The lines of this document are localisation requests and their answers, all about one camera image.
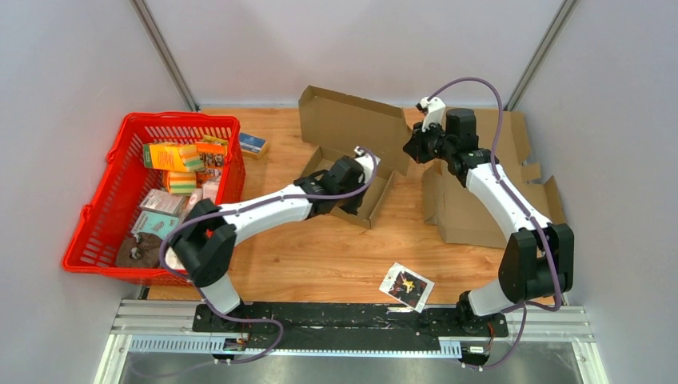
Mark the teal packaged item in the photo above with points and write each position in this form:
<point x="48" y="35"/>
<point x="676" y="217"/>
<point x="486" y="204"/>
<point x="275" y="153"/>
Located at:
<point x="155" y="223"/>

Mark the plastic bag with printed card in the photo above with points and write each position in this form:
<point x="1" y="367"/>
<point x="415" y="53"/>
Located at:
<point x="407" y="287"/>

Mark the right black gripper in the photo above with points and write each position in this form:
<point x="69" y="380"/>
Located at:
<point x="415" y="146"/>

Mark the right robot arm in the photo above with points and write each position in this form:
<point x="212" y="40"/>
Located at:
<point x="539" y="254"/>

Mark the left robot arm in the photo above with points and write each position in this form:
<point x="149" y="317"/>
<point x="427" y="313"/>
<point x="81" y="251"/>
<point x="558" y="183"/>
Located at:
<point x="205" y="241"/>

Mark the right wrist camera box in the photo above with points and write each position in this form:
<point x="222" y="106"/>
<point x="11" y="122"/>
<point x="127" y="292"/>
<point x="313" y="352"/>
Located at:
<point x="433" y="110"/>

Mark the orange snack packet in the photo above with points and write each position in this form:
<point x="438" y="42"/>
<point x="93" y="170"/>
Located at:
<point x="213" y="151"/>

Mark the flat cardboard box stack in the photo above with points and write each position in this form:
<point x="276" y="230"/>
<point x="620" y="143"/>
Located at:
<point x="497" y="199"/>

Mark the orange sponge pack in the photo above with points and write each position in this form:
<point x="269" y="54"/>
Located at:
<point x="172" y="156"/>

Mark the red plastic shopping basket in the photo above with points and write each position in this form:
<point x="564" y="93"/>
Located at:
<point x="114" y="208"/>

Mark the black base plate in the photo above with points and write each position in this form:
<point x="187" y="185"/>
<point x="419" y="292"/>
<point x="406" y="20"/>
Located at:
<point x="347" y="326"/>

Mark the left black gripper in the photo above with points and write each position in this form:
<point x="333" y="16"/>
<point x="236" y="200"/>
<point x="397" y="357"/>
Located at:
<point x="352" y="207"/>

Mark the pink packaged item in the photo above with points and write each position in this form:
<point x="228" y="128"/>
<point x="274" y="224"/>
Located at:
<point x="163" y="202"/>

